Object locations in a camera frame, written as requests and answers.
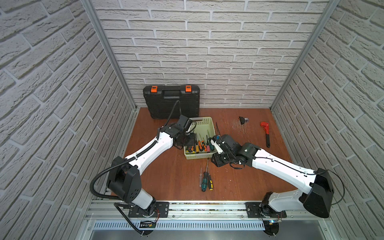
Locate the pink handled screwdriver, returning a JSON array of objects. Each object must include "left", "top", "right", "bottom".
[{"left": 206, "top": 136, "right": 211, "bottom": 153}]

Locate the yellow handled screwdriver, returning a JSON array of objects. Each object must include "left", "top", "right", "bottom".
[{"left": 195, "top": 134, "right": 200, "bottom": 154}]

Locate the orange black curved screwdriver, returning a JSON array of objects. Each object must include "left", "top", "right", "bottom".
[{"left": 201, "top": 138, "right": 207, "bottom": 152}]

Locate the clear small screwdriver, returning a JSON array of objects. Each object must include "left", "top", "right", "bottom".
[{"left": 199, "top": 168, "right": 203, "bottom": 188}]

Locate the black yellow dotted screwdriver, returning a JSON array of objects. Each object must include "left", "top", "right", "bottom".
[{"left": 208, "top": 173, "right": 214, "bottom": 191}]

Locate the green black large screwdriver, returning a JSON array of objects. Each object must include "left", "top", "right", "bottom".
[{"left": 201, "top": 159, "right": 209, "bottom": 192}]

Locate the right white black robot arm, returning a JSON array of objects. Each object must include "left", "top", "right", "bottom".
[{"left": 210, "top": 135, "right": 334, "bottom": 219}]

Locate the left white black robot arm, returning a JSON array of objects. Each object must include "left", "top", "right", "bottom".
[{"left": 90, "top": 115, "right": 194, "bottom": 217}]

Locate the light green plastic bin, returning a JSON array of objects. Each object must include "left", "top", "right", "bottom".
[{"left": 184, "top": 117, "right": 216, "bottom": 160}]

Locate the small black metal part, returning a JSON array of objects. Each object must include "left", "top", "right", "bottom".
[{"left": 239, "top": 116, "right": 249, "bottom": 125}]

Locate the black plastic tool case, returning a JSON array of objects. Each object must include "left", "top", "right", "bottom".
[{"left": 143, "top": 85, "right": 201, "bottom": 120}]

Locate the red pipe wrench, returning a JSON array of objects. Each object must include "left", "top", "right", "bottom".
[{"left": 261, "top": 122, "right": 271, "bottom": 148}]

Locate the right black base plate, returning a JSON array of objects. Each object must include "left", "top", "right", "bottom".
[{"left": 245, "top": 202, "right": 287, "bottom": 219}]

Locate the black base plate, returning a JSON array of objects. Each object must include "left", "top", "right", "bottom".
[
  {"left": 129, "top": 201, "right": 170, "bottom": 218},
  {"left": 245, "top": 202, "right": 287, "bottom": 219}
]

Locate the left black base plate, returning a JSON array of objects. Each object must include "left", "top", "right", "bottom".
[{"left": 129, "top": 201, "right": 170, "bottom": 218}]

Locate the aluminium rail frame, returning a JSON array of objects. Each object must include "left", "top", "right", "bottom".
[{"left": 81, "top": 200, "right": 331, "bottom": 237}]

